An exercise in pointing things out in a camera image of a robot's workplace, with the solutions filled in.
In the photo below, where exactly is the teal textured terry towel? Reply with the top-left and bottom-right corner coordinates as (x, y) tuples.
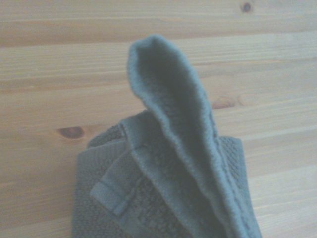
(71, 34), (263, 238)

